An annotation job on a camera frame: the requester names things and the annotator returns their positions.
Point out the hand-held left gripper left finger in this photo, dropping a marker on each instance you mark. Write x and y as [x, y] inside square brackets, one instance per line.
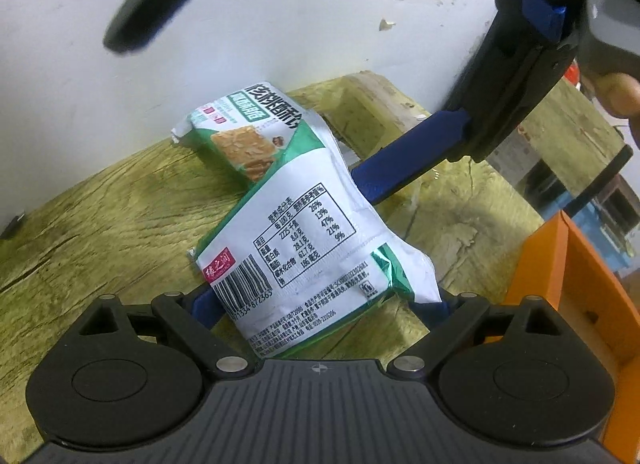
[202, 309]

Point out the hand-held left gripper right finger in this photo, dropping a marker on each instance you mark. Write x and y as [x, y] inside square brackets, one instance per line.
[435, 315]

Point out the green white biscuit packet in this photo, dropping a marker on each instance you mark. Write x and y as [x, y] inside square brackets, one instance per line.
[310, 244]
[235, 139]

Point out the orange gift box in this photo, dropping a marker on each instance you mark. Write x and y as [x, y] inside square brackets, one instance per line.
[575, 274]

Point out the green wood-print desktop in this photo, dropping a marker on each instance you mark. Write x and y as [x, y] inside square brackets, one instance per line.
[125, 204]

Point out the person's right hand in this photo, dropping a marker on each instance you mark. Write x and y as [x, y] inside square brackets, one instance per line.
[622, 94]

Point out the low green wood-print table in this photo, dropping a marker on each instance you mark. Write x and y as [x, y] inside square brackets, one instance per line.
[575, 129]

